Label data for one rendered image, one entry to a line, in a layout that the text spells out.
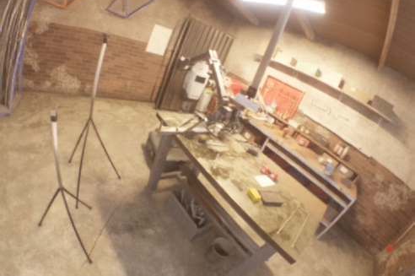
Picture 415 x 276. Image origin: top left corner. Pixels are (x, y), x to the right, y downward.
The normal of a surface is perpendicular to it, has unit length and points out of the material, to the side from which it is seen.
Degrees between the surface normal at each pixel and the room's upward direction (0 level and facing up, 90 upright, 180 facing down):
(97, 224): 0
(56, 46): 90
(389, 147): 90
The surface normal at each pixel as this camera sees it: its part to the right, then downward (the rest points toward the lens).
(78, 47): 0.58, 0.50
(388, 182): -0.73, -0.05
